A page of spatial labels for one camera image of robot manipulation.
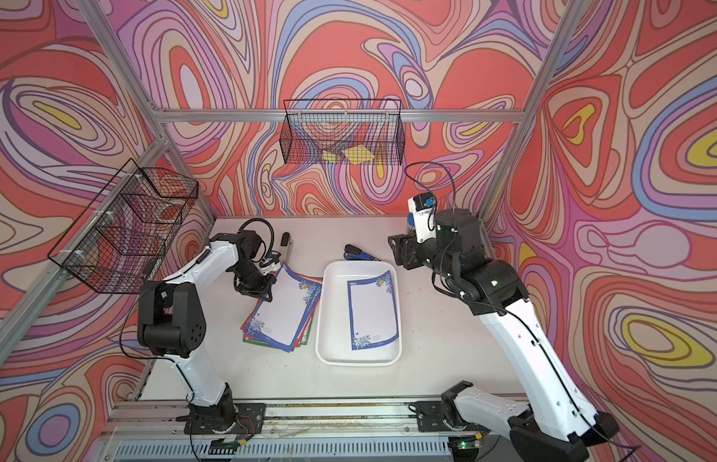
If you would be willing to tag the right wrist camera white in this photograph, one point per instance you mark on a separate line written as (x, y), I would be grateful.
(422, 212)

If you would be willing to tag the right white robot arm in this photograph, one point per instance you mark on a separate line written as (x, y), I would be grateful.
(558, 423)

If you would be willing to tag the yellow sticky note large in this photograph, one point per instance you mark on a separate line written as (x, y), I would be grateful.
(357, 155)

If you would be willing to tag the left black wire basket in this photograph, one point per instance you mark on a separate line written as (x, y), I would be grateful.
(121, 237)

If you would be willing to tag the yellow sticky note small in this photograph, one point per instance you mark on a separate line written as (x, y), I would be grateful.
(329, 158)

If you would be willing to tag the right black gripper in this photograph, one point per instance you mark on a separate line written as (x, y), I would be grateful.
(405, 250)

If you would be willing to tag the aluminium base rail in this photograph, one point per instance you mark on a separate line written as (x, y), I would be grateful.
(299, 429)

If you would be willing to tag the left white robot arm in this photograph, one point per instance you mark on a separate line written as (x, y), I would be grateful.
(172, 325)

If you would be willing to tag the black wire basket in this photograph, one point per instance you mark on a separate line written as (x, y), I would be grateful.
(121, 237)
(312, 125)

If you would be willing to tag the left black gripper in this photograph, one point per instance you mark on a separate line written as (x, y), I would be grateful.
(262, 292)

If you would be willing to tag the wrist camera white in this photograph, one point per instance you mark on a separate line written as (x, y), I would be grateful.
(422, 212)
(270, 263)

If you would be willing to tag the white plastic storage tray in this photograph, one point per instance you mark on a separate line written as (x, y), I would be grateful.
(333, 344)

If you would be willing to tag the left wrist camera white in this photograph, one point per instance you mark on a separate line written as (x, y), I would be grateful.
(270, 263)

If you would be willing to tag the blue black stapler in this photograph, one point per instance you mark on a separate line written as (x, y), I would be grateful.
(353, 253)

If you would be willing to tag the back black wire basket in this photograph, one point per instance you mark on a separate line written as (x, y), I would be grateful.
(312, 125)

